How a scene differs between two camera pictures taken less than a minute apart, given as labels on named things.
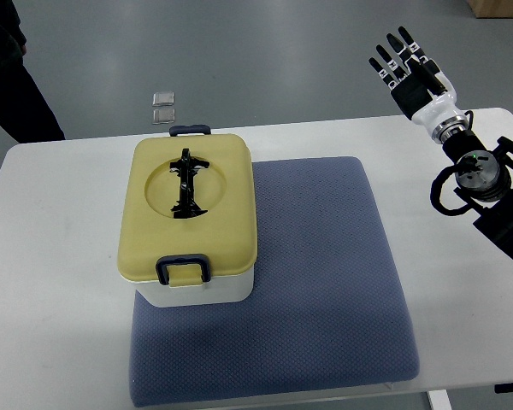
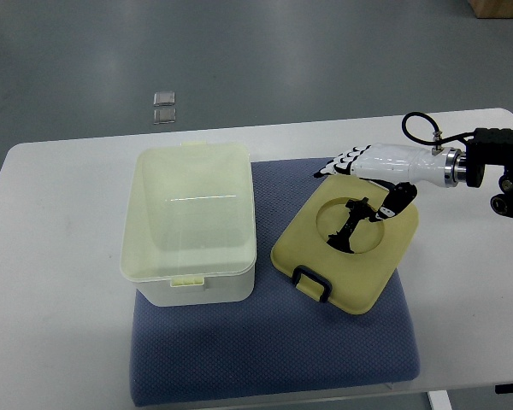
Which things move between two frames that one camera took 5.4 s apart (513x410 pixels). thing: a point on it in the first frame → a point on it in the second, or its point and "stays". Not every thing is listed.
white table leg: x=439 y=400 stays
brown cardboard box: x=499 y=8 stays
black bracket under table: x=512 y=387 stays
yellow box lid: x=227 y=234 → x=382 y=249
